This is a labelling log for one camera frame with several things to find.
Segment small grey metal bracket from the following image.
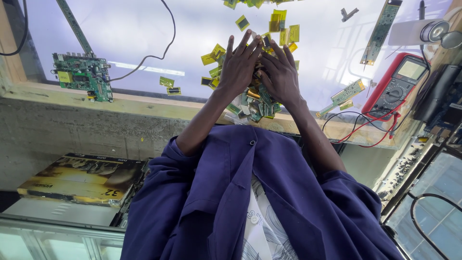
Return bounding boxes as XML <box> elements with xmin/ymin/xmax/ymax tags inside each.
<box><xmin>340</xmin><ymin>7</ymin><xmax>360</xmax><ymax>23</ymax></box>

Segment white round magnifier lamp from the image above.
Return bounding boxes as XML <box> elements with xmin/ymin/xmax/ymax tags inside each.
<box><xmin>388</xmin><ymin>18</ymin><xmax>462</xmax><ymax>50</ymax></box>

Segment thin black cable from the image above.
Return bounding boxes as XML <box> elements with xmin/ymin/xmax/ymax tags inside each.
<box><xmin>108</xmin><ymin>0</ymin><xmax>177</xmax><ymax>83</ymax></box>

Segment person's right hand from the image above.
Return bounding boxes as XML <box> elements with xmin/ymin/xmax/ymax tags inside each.
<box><xmin>258</xmin><ymin>39</ymin><xmax>306</xmax><ymax>110</ymax></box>

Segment green main circuit board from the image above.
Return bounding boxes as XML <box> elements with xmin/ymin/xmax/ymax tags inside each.
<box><xmin>51</xmin><ymin>52</ymin><xmax>114</xmax><ymax>103</ymax></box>

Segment thick black cable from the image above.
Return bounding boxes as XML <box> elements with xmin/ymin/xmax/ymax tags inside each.
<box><xmin>0</xmin><ymin>0</ymin><xmax>29</xmax><ymax>57</ymax></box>

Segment black looped cable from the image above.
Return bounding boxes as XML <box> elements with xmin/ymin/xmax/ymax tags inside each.
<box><xmin>409</xmin><ymin>193</ymin><xmax>462</xmax><ymax>260</ymax></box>

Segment black box device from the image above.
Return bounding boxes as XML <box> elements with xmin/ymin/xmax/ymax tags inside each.
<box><xmin>412</xmin><ymin>64</ymin><xmax>462</xmax><ymax>122</ymax></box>

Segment printed cardboard television box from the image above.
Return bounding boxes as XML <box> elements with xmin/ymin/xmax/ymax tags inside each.
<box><xmin>17</xmin><ymin>152</ymin><xmax>147</xmax><ymax>209</ymax></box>

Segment long green circuit board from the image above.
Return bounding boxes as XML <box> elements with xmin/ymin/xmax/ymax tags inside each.
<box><xmin>360</xmin><ymin>0</ymin><xmax>403</xmax><ymax>66</ymax></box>

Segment red digital multimeter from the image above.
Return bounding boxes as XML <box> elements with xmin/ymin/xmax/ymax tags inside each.
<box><xmin>361</xmin><ymin>52</ymin><xmax>431</xmax><ymax>122</ymax></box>

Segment person's left hand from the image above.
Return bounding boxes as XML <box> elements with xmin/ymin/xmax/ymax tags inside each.
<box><xmin>217</xmin><ymin>29</ymin><xmax>266</xmax><ymax>102</ymax></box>

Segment red multimeter probe lead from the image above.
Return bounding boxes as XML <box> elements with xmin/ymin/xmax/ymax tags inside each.
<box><xmin>331</xmin><ymin>87</ymin><xmax>416</xmax><ymax>149</ymax></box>

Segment small green circuit board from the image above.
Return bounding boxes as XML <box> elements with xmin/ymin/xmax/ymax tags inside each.
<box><xmin>315</xmin><ymin>78</ymin><xmax>366</xmax><ymax>118</ymax></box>

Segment heap of small black screws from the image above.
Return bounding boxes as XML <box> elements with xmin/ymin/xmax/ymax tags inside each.
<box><xmin>377</xmin><ymin>136</ymin><xmax>435</xmax><ymax>200</ymax></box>

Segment white patterned shirt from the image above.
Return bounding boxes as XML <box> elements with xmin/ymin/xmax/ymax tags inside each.
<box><xmin>241</xmin><ymin>175</ymin><xmax>300</xmax><ymax>260</ymax></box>

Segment heap of yellow flex chips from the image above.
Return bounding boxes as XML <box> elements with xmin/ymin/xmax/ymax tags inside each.
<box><xmin>159</xmin><ymin>0</ymin><xmax>355</xmax><ymax>125</ymax></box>

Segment blue work coat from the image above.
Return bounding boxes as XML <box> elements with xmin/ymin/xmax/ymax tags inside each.
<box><xmin>120</xmin><ymin>124</ymin><xmax>405</xmax><ymax>260</ymax></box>

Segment black multimeter probe lead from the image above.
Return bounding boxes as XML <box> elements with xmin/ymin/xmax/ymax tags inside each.
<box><xmin>321</xmin><ymin>69</ymin><xmax>432</xmax><ymax>145</ymax></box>

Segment long narrow grey circuit strip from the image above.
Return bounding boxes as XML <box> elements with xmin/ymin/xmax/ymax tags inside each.
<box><xmin>56</xmin><ymin>0</ymin><xmax>95</xmax><ymax>55</ymax></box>

